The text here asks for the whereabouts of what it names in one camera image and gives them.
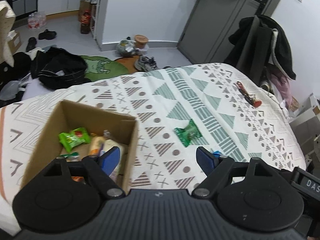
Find blue snack packet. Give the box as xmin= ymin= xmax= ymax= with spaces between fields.
xmin=213 ymin=151 xmax=222 ymax=157

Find orange rice cracker packet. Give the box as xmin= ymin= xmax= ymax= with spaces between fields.
xmin=88 ymin=137 xmax=105 ymax=155

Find light green snack packet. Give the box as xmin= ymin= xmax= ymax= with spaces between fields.
xmin=58 ymin=127 xmax=91 ymax=153

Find purple snack packet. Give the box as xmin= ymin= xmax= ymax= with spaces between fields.
xmin=100 ymin=130 xmax=128 ymax=181

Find green cookie packet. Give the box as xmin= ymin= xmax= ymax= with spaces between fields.
xmin=59 ymin=152 xmax=80 ymax=161

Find dark green snack packet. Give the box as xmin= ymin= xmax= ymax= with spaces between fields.
xmin=174 ymin=119 xmax=202 ymax=147

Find patterned white bedspread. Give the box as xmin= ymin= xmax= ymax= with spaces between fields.
xmin=1 ymin=63 xmax=306 ymax=235

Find white storage cabinet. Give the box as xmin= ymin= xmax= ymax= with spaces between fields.
xmin=289 ymin=93 xmax=319 ymax=159

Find brown cardboard box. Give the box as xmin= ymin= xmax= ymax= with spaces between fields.
xmin=21 ymin=100 xmax=138 ymax=191

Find green frog rug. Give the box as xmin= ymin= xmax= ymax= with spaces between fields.
xmin=81 ymin=55 xmax=129 ymax=82

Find pink garment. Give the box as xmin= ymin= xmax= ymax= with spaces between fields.
xmin=270 ymin=68 xmax=293 ymax=108

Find black clothes pile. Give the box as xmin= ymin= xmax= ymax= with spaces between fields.
xmin=1 ymin=47 xmax=90 ymax=107

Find grey sneakers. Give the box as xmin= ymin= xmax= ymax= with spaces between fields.
xmin=134 ymin=55 xmax=158 ymax=72

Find plastic bag of items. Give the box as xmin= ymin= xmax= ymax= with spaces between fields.
xmin=116 ymin=39 xmax=149 ymax=57

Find brown lidded jar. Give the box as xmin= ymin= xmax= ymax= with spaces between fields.
xmin=134 ymin=34 xmax=149 ymax=49

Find black coat on chair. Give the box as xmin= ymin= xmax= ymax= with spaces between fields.
xmin=224 ymin=15 xmax=296 ymax=85

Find black shoe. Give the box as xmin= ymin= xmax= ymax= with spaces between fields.
xmin=25 ymin=37 xmax=37 ymax=53
xmin=38 ymin=29 xmax=57 ymax=40

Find dark bottle red label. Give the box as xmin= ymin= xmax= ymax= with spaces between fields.
xmin=80 ymin=9 xmax=91 ymax=34

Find grey door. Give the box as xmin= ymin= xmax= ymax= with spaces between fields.
xmin=177 ymin=0 xmax=280 ymax=64

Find small cardboard box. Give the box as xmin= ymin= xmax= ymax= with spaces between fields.
xmin=7 ymin=30 xmax=22 ymax=54

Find brown paper bag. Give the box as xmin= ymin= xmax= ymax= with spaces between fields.
xmin=78 ymin=0 xmax=92 ymax=22

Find white shelf unit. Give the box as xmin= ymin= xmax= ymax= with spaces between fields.
xmin=90 ymin=0 xmax=101 ymax=40

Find water bottle pack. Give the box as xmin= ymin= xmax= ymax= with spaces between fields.
xmin=28 ymin=11 xmax=47 ymax=30

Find red black keychain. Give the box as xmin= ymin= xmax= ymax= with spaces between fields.
xmin=236 ymin=81 xmax=262 ymax=108

